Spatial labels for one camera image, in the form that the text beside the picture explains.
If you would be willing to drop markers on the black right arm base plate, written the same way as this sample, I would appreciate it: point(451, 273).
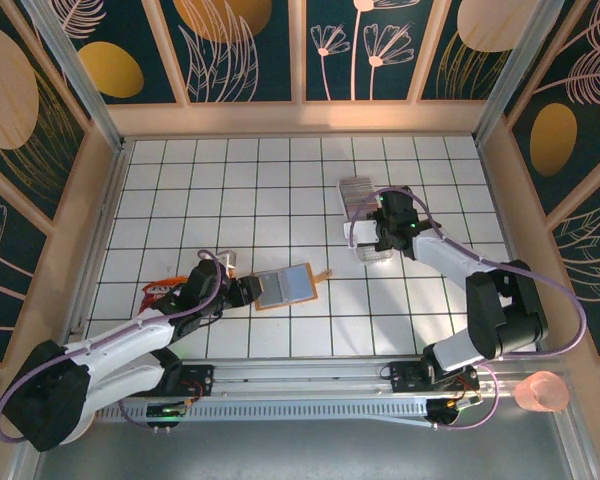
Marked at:
point(405, 377)

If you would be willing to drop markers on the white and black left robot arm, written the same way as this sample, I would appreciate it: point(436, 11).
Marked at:
point(45, 395)

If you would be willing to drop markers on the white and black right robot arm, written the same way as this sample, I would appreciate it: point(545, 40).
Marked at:
point(510, 310)

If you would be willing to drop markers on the silver VIP card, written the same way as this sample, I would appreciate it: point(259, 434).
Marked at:
point(271, 289)

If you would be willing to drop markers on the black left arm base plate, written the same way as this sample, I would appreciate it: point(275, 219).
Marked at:
point(200, 380)

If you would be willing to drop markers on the aluminium side rail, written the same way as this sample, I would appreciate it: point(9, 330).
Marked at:
point(96, 250)

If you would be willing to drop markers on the aluminium frame post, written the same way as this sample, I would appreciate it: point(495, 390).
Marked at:
point(510, 75)
point(80, 85)

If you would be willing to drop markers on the grey sheet metal panel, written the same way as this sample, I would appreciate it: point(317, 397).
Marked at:
point(300, 450)

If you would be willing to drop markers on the pink plastic cup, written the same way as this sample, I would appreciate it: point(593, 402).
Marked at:
point(540, 392)

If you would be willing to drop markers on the row of credit cards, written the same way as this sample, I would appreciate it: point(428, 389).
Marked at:
point(355, 192)

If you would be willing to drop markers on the aluminium mounting rail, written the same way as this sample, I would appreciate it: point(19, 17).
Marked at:
point(300, 375)

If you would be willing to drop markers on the colourful snack bag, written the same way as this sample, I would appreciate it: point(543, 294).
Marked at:
point(155, 297)

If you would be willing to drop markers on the small black control board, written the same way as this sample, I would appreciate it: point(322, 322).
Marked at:
point(445, 407)
point(165, 411)

